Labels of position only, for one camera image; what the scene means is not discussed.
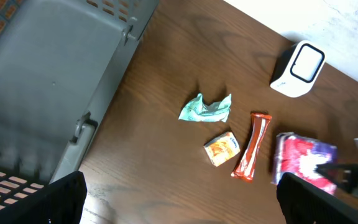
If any grey plastic mesh basket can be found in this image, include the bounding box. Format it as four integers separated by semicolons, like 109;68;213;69
0;0;158;211

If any red purple snack pack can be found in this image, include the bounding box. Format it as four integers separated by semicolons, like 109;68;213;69
272;132;337;195

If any white barcode scanner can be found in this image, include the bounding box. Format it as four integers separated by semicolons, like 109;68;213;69
270;40;326;98

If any small orange tissue pack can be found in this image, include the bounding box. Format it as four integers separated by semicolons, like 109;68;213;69
204;131;241;167

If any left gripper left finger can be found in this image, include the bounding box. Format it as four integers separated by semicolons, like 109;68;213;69
0;171;87;223

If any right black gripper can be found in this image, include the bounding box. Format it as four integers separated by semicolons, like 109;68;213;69
315;163;358;198

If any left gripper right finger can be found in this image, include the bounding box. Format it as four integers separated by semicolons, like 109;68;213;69
277;172;358;224

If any orange red bar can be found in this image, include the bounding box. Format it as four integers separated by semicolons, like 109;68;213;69
231;113;272;182

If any mint green packet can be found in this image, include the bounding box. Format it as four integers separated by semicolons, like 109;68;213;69
178;93;232;123

